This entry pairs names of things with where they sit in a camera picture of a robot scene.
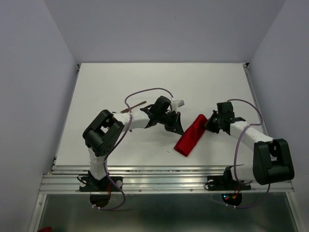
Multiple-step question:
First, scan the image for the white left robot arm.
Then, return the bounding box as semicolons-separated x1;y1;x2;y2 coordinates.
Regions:
83;96;184;190

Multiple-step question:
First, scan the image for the aluminium left side rail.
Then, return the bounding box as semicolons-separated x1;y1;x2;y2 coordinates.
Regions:
48;63;82;173

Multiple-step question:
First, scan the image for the aluminium rail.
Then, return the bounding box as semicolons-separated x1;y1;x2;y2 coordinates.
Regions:
48;63;82;173
242;63;268;136

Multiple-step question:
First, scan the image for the dark wooden fork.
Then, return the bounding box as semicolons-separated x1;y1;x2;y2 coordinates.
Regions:
120;101;147;113

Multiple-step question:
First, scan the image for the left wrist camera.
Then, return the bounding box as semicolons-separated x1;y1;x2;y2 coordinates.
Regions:
171;100;185;111

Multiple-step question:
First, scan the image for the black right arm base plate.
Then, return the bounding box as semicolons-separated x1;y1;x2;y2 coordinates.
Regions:
204;175;252;191

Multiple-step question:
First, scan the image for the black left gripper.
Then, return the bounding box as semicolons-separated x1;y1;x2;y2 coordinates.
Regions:
158;111;183;135

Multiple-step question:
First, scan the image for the red cloth napkin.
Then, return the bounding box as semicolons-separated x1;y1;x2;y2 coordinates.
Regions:
174;114;208;157

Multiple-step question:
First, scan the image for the aluminium front rail frame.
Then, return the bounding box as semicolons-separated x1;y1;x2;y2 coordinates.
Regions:
40;165;295;194

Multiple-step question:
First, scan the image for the aluminium right side rail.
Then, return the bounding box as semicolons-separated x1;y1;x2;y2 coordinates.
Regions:
242;63;268;136

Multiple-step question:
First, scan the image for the red object bottom left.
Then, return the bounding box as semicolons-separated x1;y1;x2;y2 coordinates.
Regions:
37;226;53;232

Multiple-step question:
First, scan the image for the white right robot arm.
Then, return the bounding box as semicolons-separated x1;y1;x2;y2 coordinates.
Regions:
205;101;295;189

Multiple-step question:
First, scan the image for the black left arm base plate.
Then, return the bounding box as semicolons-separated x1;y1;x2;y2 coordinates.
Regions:
77;175;120;192

